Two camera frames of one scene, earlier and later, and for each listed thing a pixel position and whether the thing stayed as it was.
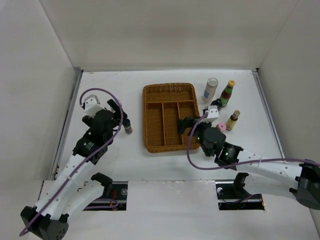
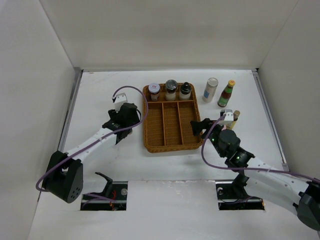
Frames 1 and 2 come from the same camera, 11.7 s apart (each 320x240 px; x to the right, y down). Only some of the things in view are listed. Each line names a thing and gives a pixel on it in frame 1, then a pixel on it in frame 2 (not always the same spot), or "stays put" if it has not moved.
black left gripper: x=117 y=121 to x=113 y=114
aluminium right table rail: x=258 y=82 stays put
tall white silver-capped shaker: x=210 y=89 stays put
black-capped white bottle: x=217 y=102 to x=185 y=91
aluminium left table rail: x=77 y=73 stays put
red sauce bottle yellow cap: x=226 y=93 stays put
